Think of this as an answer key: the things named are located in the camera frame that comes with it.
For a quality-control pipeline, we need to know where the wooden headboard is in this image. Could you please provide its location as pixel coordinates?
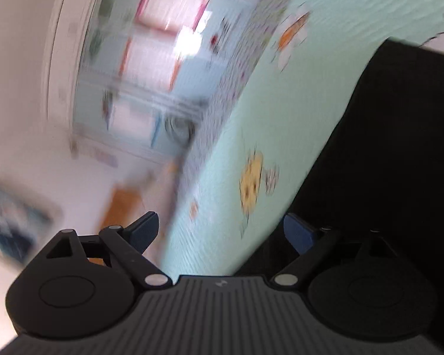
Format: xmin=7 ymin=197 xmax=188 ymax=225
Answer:
xmin=85 ymin=186 xmax=147 ymax=267

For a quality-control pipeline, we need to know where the framed wedding photo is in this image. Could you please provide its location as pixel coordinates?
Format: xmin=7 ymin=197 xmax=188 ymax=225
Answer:
xmin=0 ymin=179 xmax=63 ymax=268

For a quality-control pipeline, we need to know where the black garment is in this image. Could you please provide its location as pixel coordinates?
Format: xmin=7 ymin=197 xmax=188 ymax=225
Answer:
xmin=232 ymin=37 xmax=444 ymax=341

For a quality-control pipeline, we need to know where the white wardrobe with glass doors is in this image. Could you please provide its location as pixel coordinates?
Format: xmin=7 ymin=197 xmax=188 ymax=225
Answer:
xmin=45 ymin=0 xmax=258 ymax=156

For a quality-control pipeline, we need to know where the mint green quilted bedspread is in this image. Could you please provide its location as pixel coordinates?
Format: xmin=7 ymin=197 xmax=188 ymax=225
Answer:
xmin=161 ymin=0 xmax=444 ymax=279

